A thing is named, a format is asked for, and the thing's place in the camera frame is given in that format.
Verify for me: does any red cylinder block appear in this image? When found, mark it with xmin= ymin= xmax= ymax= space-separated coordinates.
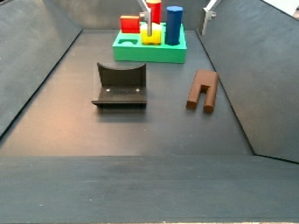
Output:
xmin=146 ymin=0 xmax=162 ymax=24

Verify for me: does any black fixture stand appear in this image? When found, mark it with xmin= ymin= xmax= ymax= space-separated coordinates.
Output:
xmin=91 ymin=63 xmax=147 ymax=107

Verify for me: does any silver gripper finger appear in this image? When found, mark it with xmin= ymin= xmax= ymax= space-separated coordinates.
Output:
xmin=137 ymin=0 xmax=153 ymax=37
xmin=201 ymin=0 xmax=219 ymax=35

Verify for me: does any yellow rounded block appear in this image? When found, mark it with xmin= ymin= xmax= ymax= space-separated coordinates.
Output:
xmin=141 ymin=23 xmax=163 ymax=45

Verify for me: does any red cube block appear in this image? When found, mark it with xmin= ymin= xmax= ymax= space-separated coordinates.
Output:
xmin=121 ymin=15 xmax=141 ymax=33

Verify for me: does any green block base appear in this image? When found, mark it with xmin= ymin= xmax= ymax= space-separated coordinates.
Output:
xmin=113 ymin=23 xmax=187 ymax=63

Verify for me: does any brown square-circle forked object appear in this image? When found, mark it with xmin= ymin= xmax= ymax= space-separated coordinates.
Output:
xmin=186 ymin=70 xmax=219 ymax=113

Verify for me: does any blue hexagonal column block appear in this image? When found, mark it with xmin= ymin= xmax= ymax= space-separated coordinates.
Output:
xmin=165 ymin=6 xmax=183 ymax=46

